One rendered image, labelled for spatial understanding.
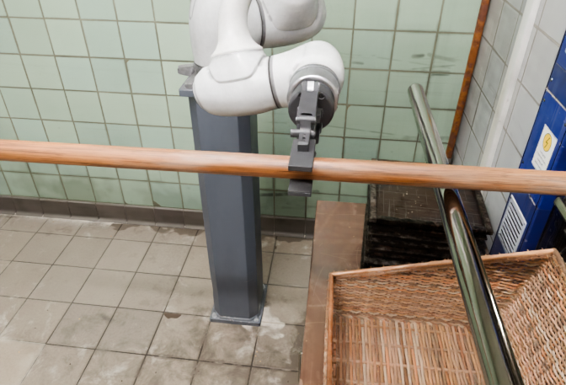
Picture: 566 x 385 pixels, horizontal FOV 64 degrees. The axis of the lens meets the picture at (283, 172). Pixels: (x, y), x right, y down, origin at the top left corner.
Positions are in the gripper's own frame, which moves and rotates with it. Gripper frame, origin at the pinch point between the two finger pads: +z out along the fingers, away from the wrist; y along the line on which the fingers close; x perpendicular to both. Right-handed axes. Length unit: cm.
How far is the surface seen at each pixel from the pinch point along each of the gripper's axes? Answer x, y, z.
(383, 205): -18, 39, -44
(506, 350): -19.6, 1.7, 23.9
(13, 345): 111, 119, -45
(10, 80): 137, 45, -123
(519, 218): -52, 41, -46
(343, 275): -8, 46, -26
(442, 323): -34, 60, -26
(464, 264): -18.2, 1.9, 13.7
